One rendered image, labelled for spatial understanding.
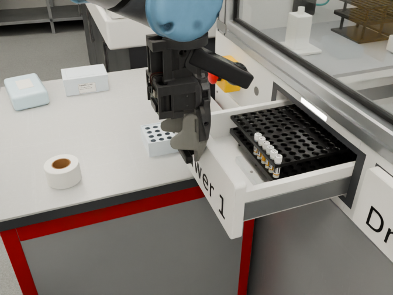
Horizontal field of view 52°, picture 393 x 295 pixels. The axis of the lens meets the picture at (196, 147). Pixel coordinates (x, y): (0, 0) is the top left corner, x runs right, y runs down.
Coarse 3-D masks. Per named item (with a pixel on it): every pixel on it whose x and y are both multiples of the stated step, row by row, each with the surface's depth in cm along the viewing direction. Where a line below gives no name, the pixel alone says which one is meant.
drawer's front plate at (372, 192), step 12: (372, 168) 60; (372, 180) 60; (384, 180) 57; (360, 192) 63; (372, 192) 60; (384, 192) 58; (360, 204) 63; (372, 204) 61; (384, 204) 58; (360, 216) 64; (372, 216) 61; (384, 216) 59; (360, 228) 64; (384, 228) 59; (372, 240) 62; (384, 252) 60
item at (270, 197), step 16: (224, 112) 81; (240, 112) 83; (224, 128) 83; (224, 144) 82; (304, 176) 64; (320, 176) 64; (336, 176) 66; (256, 192) 61; (272, 192) 62; (288, 192) 64; (304, 192) 65; (320, 192) 66; (336, 192) 68; (256, 208) 63; (272, 208) 64; (288, 208) 66
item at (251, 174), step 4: (236, 156) 76; (240, 156) 76; (236, 160) 76; (240, 160) 75; (244, 160) 75; (240, 164) 74; (244, 164) 74; (248, 164) 74; (240, 168) 75; (244, 168) 73; (248, 168) 73; (244, 172) 73; (248, 172) 72; (252, 172) 72; (248, 176) 72; (252, 176) 71; (256, 176) 71; (252, 180) 71; (256, 180) 70; (260, 180) 70
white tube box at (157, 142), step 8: (144, 128) 95; (152, 128) 95; (160, 128) 95; (144, 136) 92; (152, 136) 93; (160, 136) 92; (168, 136) 92; (144, 144) 94; (152, 144) 90; (160, 144) 90; (168, 144) 91; (152, 152) 91; (160, 152) 91; (168, 152) 92
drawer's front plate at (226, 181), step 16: (208, 144) 65; (208, 160) 66; (224, 160) 61; (208, 176) 67; (224, 176) 60; (240, 176) 58; (208, 192) 69; (224, 192) 61; (240, 192) 57; (224, 208) 63; (240, 208) 59; (224, 224) 64; (240, 224) 61
